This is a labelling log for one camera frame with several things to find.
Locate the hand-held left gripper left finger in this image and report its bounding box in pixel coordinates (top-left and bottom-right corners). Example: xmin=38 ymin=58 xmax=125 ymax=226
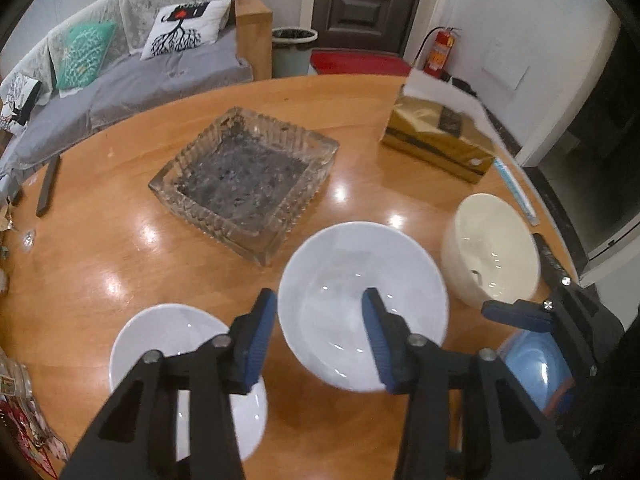
xmin=60 ymin=288 xmax=278 ymax=480

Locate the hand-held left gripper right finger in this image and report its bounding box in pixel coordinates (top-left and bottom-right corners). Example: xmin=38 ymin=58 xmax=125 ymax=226
xmin=361 ymin=288 xmax=581 ymax=480

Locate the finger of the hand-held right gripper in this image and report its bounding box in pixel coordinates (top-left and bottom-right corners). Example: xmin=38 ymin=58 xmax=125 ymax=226
xmin=481 ymin=280 xmax=626 ymax=378
xmin=531 ymin=232 xmax=573 ymax=288

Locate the blue bowl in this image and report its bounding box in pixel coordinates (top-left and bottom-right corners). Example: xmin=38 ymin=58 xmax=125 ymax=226
xmin=497 ymin=331 xmax=576 ymax=416

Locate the cream bowl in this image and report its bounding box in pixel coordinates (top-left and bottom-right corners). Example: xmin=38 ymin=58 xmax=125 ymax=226
xmin=440 ymin=193 xmax=542 ymax=307

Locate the deep white bowl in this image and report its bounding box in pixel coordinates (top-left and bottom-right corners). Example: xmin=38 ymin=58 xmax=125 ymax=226
xmin=277 ymin=221 xmax=449 ymax=394

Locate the shallow white bowl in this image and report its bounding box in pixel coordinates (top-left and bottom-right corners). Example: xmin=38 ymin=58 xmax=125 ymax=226
xmin=109 ymin=303 xmax=268 ymax=463

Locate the blue white tube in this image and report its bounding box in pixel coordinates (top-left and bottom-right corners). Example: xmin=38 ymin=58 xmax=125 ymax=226
xmin=494 ymin=157 xmax=540 ymax=226

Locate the square glass ashtray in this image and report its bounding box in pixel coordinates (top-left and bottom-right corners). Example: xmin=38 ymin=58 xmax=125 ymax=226
xmin=148 ymin=106 xmax=341 ymax=267

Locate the gold tissue box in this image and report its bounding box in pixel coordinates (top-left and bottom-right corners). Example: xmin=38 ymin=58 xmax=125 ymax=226
xmin=380 ymin=94 xmax=496 ymax=184

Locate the white tissue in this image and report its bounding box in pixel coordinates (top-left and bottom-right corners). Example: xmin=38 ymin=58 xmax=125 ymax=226
xmin=402 ymin=69 xmax=507 ymax=137

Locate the red fire extinguisher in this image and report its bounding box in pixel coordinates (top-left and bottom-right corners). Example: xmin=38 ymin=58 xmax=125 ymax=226
xmin=422 ymin=26 xmax=461 ymax=79

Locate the red printed packet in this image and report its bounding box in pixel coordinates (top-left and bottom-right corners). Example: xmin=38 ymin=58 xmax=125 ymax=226
xmin=0 ymin=394 xmax=69 ymax=467

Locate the red door mat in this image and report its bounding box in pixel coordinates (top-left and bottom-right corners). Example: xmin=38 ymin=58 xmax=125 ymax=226
xmin=310 ymin=49 xmax=412 ymax=79

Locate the grey sofa seat cover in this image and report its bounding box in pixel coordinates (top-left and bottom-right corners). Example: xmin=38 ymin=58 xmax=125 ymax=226
xmin=0 ymin=27 xmax=253 ymax=176

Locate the grey trash bin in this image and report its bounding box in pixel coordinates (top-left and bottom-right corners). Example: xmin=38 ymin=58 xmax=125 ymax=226
xmin=271 ymin=27 xmax=319 ymax=80

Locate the wooden sofa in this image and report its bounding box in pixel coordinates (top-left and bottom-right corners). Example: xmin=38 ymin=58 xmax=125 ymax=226
xmin=0 ymin=0 xmax=273 ymax=176

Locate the dark brown door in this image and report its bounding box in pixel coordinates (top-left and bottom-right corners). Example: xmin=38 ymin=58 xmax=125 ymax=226
xmin=315 ymin=0 xmax=431 ymax=57

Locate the white tree print cushion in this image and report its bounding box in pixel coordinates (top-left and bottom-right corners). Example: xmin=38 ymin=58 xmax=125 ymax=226
xmin=140 ymin=0 xmax=233 ymax=61

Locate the teal cushion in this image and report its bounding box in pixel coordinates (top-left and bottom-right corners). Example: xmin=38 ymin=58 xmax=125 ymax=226
xmin=54 ymin=21 xmax=118 ymax=92

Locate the white deer print cushion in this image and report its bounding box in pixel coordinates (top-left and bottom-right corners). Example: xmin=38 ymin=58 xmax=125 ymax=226
xmin=0 ymin=72 xmax=42 ymax=136

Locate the white lace sofa cover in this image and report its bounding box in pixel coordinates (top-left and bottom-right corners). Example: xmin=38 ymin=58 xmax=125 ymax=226
xmin=0 ymin=0 xmax=242 ymax=92

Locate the white wall notice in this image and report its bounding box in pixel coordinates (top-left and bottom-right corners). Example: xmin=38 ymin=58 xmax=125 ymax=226
xmin=482 ymin=39 xmax=531 ymax=91

